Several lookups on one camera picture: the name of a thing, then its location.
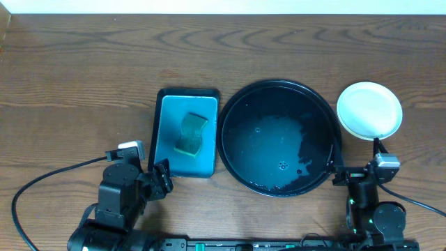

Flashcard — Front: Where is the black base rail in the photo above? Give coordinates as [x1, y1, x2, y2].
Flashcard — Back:
[151, 236, 420, 251]

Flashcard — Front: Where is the round black serving tray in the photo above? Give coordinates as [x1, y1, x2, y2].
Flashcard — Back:
[217, 79, 344, 197]

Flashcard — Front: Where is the mint plate with blue stain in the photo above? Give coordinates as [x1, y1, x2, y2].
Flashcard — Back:
[336, 82, 403, 141]

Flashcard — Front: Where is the black rectangular water tray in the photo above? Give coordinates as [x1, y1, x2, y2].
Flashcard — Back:
[148, 88, 220, 178]

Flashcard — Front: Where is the green yellow sponge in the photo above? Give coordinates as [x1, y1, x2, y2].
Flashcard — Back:
[174, 113, 208, 158]

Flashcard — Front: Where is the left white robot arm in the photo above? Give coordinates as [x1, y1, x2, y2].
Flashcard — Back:
[67, 159, 173, 251]

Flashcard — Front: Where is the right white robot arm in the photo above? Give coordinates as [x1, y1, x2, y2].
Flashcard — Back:
[332, 162, 420, 251]

